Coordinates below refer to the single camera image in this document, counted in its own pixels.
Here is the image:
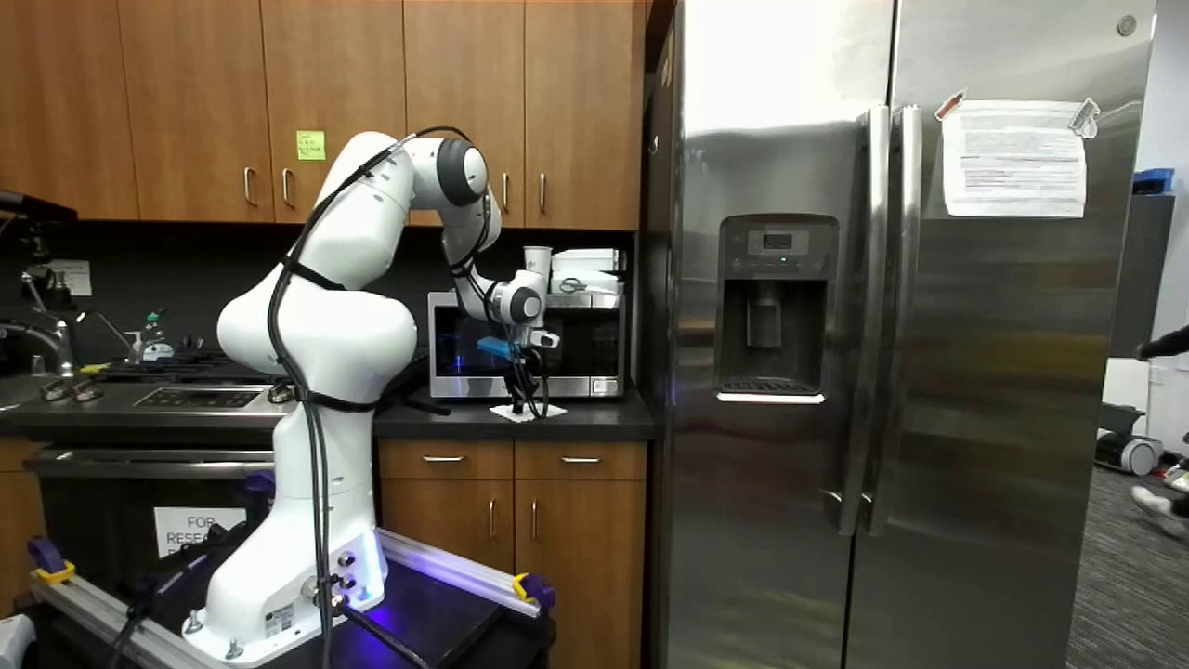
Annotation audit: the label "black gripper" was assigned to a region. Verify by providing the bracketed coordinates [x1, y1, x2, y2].
[508, 328, 558, 386]

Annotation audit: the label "white paper towel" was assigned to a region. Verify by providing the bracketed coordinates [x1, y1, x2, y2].
[490, 401, 569, 423]

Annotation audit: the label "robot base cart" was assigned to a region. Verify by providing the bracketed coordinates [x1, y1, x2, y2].
[30, 530, 558, 669]

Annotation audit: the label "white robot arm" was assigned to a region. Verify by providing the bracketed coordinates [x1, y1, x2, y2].
[181, 131, 552, 669]

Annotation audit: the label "stainless steel microwave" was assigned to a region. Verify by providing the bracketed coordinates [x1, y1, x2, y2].
[427, 289, 630, 401]

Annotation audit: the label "white container on microwave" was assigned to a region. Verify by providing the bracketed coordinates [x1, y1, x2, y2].
[552, 250, 621, 295]

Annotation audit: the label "wooden lower cabinet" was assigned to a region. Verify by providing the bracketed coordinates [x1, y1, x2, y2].
[379, 437, 646, 669]

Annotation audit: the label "green sticky note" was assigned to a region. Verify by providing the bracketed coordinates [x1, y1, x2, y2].
[295, 131, 329, 164]

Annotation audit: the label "stainless steel refrigerator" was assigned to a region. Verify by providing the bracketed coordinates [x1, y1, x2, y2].
[638, 0, 1159, 669]

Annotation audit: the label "dishwasher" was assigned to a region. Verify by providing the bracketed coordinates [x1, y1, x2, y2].
[27, 447, 277, 590]

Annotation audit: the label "metal faucet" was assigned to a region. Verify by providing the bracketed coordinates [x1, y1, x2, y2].
[0, 323, 76, 378]

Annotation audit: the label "wooden upper cabinets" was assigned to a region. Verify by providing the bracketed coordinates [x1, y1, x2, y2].
[0, 0, 661, 229]

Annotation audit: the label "white paper on fridge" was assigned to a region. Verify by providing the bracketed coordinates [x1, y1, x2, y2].
[942, 96, 1102, 217]

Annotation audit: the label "metal drawer handle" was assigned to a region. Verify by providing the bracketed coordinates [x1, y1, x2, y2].
[420, 454, 469, 465]
[562, 454, 604, 466]

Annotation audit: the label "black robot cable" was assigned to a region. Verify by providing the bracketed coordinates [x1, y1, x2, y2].
[266, 121, 477, 669]

